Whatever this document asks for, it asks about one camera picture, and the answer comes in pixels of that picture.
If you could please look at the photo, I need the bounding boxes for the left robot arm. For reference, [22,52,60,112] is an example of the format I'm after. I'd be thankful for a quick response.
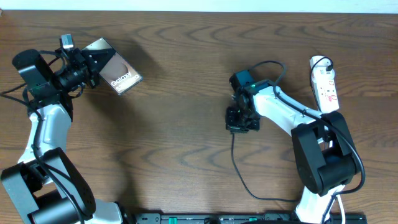
[1,47,135,223]

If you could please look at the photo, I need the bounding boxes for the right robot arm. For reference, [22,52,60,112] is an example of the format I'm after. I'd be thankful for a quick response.
[226,70,366,223]

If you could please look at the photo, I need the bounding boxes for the black charger cable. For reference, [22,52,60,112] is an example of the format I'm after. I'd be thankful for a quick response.
[229,55,335,203]

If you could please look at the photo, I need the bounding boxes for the black mounting rail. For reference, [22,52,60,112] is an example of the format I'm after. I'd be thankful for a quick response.
[133,210,368,224]

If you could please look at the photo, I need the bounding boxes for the Galaxy smartphone with brown screen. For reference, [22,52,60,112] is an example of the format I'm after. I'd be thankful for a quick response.
[83,38,143,95]

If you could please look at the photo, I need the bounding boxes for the white power strip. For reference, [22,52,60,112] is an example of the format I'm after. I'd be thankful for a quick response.
[310,55,339,113]

